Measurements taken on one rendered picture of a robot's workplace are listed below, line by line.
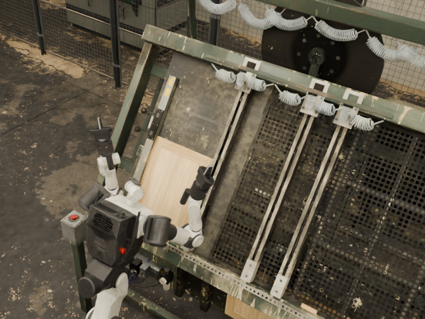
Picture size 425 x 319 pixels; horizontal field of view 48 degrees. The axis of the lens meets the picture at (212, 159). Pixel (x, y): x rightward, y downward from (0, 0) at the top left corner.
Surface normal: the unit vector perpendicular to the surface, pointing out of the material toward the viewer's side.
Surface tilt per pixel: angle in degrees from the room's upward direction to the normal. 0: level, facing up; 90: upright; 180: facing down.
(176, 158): 56
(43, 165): 0
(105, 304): 65
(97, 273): 22
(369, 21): 90
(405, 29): 90
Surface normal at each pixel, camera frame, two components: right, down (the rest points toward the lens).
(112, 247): -0.50, 0.36
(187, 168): -0.39, -0.04
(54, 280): 0.07, -0.80
